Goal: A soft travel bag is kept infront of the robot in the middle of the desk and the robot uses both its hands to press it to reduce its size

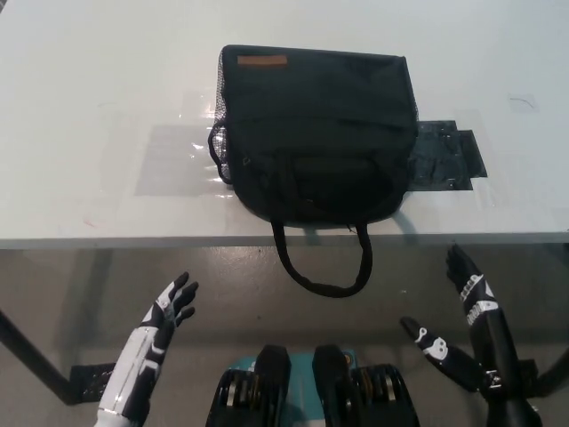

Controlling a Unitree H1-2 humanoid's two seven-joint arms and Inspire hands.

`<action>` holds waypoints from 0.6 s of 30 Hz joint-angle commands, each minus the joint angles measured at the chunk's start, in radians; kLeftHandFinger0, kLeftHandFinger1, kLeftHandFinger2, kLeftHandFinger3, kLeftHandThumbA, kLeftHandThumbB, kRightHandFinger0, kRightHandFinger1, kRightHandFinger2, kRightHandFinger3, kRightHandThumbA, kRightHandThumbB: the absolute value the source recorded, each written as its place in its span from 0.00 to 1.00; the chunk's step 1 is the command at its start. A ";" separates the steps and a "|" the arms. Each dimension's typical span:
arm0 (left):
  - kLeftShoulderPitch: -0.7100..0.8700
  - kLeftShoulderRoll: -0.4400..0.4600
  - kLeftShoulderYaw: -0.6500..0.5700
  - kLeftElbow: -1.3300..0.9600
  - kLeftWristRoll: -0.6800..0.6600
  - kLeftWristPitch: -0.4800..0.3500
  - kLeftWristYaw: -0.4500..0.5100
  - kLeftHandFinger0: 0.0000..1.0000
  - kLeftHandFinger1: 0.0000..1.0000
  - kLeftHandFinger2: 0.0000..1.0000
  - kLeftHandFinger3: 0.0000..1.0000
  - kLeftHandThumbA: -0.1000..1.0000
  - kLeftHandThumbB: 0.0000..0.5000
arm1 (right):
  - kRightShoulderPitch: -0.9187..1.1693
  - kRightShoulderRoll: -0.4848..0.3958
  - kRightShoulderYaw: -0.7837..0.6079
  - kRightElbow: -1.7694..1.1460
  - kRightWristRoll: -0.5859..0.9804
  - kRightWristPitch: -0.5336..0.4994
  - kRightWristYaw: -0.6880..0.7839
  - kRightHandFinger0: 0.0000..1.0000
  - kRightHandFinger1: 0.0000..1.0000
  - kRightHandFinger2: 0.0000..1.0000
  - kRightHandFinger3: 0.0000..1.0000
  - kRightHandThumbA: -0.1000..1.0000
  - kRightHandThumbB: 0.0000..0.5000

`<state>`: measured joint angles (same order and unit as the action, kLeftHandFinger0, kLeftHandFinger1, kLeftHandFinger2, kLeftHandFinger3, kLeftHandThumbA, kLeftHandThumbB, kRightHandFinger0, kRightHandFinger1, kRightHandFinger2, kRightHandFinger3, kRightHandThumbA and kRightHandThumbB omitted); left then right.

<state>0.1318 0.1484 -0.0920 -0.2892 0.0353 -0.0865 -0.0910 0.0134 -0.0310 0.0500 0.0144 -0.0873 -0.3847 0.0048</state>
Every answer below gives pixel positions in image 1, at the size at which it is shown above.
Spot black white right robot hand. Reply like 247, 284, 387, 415
399, 243, 524, 392

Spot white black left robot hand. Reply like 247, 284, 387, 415
95, 271, 200, 427

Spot black soft travel bag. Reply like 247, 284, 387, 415
206, 44, 421, 307

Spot black robot body teal tops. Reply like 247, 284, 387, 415
204, 342, 423, 427

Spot black floor mounting plate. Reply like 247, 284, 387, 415
68, 363, 117, 407

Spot black table leg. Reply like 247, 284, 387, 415
0, 309, 75, 392
531, 335, 569, 395

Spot black tape patch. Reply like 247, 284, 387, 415
406, 117, 489, 194

